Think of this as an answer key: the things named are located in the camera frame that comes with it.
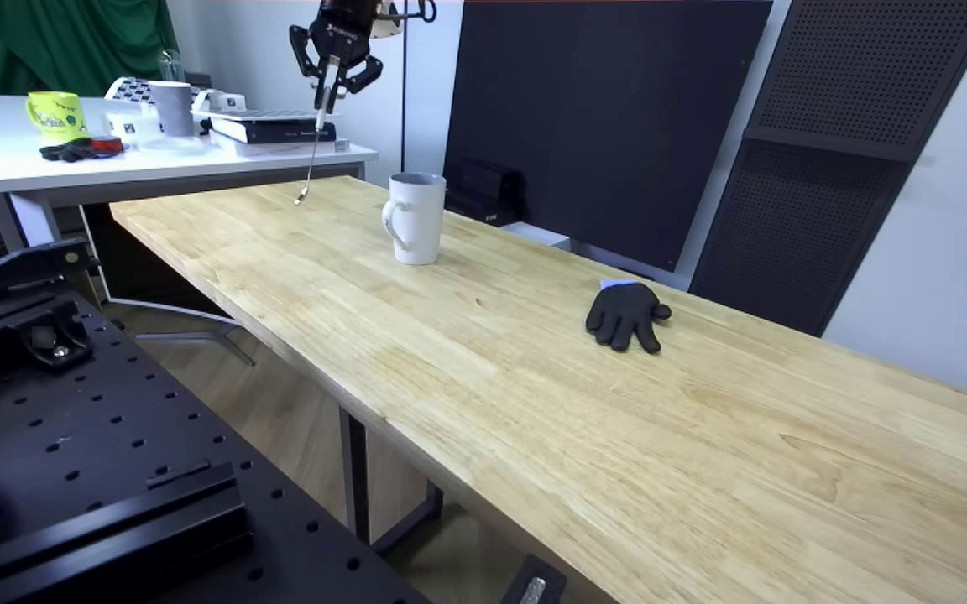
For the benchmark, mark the dark perforated panel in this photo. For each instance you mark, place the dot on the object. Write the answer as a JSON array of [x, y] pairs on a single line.
[[829, 170]]

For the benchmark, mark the grey mug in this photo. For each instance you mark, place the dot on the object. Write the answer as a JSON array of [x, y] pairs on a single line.
[[176, 108]]

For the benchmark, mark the black floor foot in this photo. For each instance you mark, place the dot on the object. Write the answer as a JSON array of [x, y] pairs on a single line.
[[534, 584]]

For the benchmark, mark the yellow-green cup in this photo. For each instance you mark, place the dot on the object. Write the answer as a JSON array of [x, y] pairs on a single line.
[[54, 116]]

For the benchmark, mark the large dark panel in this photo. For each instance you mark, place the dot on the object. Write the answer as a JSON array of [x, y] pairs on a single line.
[[596, 122]]

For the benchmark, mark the small black screwed bracket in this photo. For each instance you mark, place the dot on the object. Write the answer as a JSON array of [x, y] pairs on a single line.
[[54, 345]]

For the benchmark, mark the thin silver pole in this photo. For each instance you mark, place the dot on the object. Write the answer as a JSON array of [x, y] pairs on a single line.
[[403, 103]]

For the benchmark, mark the black table leg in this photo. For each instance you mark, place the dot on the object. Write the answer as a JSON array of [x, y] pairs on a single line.
[[356, 473]]

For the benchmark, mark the white low platform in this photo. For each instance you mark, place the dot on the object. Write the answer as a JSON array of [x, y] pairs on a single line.
[[538, 237]]

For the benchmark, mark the black work glove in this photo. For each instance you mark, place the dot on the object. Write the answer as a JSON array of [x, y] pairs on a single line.
[[624, 312]]

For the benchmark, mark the green curtain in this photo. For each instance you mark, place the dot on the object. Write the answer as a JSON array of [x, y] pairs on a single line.
[[49, 39]]

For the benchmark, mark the white ceramic mug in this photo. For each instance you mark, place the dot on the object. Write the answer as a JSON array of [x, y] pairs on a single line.
[[416, 223]]

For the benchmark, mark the black clamp mount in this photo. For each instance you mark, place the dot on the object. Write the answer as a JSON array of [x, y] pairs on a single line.
[[14, 272]]

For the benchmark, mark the white desk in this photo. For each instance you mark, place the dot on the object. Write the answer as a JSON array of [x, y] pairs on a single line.
[[14, 156]]

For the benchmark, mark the white checkered object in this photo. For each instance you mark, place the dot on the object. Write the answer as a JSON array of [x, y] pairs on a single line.
[[128, 105]]

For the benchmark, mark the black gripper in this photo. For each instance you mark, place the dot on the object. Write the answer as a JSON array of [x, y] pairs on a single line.
[[346, 22]]

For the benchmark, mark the white diagonal beam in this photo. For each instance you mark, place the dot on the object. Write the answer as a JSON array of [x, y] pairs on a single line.
[[735, 135]]

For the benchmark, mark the flat white box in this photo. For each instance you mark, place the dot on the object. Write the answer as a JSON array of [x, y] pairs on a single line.
[[269, 128]]

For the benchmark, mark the black rail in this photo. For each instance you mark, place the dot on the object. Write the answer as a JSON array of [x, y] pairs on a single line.
[[93, 539]]

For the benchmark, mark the small white desk object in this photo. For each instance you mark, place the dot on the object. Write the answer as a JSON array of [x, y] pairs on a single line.
[[221, 103]]

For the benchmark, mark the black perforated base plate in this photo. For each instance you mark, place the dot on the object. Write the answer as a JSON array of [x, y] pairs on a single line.
[[93, 437]]

